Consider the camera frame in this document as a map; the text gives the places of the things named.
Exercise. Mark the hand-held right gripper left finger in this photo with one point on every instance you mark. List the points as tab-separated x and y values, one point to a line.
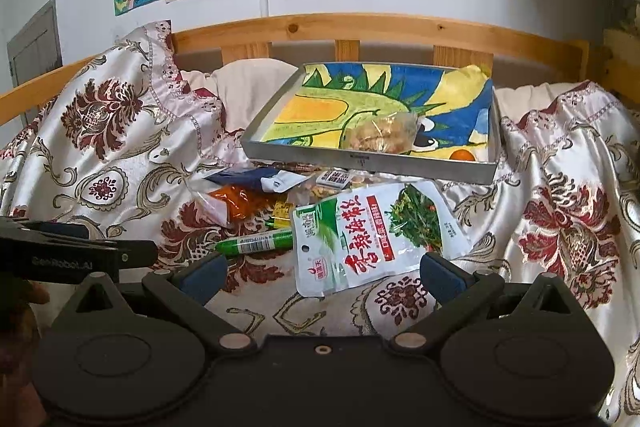
205	278

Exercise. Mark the grey metal tray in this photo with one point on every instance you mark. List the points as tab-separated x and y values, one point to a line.
370	169

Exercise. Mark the wooden bed frame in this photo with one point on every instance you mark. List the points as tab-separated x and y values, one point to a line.
350	27

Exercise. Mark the clear nut snack packet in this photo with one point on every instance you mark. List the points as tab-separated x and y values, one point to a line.
382	133

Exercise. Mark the dark blue snack packet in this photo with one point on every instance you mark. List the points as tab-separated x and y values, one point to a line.
240	179

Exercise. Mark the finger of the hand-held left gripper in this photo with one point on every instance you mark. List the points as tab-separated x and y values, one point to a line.
140	253

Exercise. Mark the green white seaweed snack packet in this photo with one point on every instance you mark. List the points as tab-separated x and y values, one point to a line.
360	237

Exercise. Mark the mixed nuts clear packet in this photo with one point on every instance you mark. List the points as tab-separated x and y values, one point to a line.
332	179

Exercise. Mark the green wrapped snack stick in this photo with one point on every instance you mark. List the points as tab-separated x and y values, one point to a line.
255	242
279	223

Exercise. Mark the person's left hand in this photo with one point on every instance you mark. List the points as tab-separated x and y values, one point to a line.
17	312

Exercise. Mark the orange-brown clear snack packet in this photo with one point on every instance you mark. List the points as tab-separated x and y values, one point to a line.
235	204

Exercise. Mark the small orange round snack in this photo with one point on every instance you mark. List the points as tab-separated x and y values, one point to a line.
461	155

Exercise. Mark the colourful dinosaur painting sheet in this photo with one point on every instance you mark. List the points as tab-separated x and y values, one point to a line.
325	107

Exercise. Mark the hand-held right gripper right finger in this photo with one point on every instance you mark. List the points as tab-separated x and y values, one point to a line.
441	279

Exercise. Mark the floral satin blanket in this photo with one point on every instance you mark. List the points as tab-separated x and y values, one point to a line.
100	147

